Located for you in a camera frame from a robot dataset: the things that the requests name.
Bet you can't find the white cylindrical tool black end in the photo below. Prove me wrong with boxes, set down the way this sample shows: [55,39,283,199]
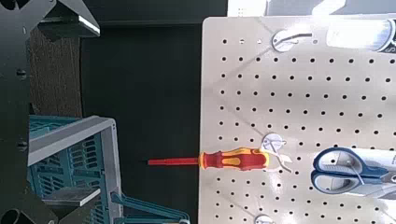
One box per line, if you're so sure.
[325,18,396,54]

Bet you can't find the blue handled scissors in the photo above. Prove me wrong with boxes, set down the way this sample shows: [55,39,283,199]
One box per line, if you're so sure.
[310,147,396,201]

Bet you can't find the red yellow screwdriver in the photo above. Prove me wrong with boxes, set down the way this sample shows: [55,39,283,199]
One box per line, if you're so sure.
[147,147,271,172]

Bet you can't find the beige perforated pegboard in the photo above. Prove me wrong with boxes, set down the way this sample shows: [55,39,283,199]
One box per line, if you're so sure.
[197,13,396,224]

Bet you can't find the teal crate with grey rim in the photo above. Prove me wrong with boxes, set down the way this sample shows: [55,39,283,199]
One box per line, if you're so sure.
[27,114,191,224]

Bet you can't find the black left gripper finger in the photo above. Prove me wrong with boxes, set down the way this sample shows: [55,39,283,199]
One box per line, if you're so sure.
[0,115,103,224]
[0,0,101,108]

